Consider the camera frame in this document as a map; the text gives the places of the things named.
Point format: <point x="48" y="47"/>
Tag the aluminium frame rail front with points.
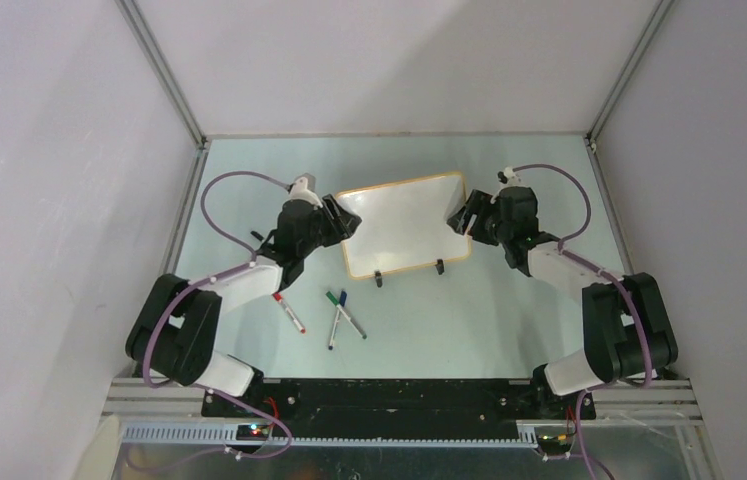
<point x="663" y="403"/>

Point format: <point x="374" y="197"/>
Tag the aluminium corner post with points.
<point x="641" y="46"/>
<point x="153" y="53"/>

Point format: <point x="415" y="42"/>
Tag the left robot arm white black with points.
<point x="176" y="329"/>

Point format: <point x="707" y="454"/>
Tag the whiteboard with orange frame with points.
<point x="403" y="225"/>

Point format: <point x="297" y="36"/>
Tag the blue marker pen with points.
<point x="338" y="302"/>

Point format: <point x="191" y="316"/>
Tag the grey cable duct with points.
<point x="233" y="434"/>

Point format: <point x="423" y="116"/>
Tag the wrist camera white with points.
<point x="508" y="178"/>
<point x="302" y="188"/>

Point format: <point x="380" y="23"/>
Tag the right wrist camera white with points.
<point x="508" y="178"/>

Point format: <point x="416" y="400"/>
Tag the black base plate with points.
<point x="447" y="409"/>

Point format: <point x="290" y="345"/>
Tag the left aluminium corner post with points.
<point x="153" y="53"/>

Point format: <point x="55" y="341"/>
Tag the right aluminium corner post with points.
<point x="641" y="46"/>

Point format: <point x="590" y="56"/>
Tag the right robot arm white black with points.
<point x="625" y="325"/>

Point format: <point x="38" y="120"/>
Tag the green marker pen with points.
<point x="354" y="323"/>

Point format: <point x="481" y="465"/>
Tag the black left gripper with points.
<point x="343" y="224"/>

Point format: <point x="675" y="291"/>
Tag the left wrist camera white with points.
<point x="302" y="188"/>

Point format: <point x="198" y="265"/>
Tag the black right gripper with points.
<point x="480" y="203"/>

